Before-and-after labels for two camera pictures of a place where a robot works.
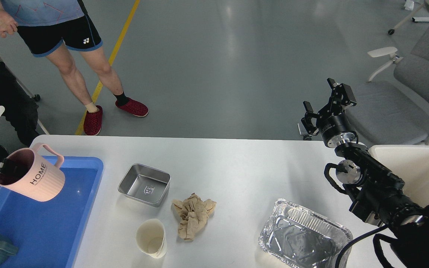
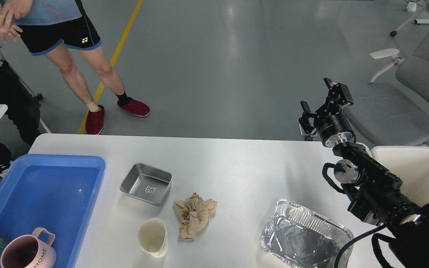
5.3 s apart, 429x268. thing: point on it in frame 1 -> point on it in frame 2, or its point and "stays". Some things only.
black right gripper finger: [306, 121] stays
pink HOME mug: [35, 177] -> [29, 251]
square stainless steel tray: [146, 184] stays
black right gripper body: [335, 128] stays
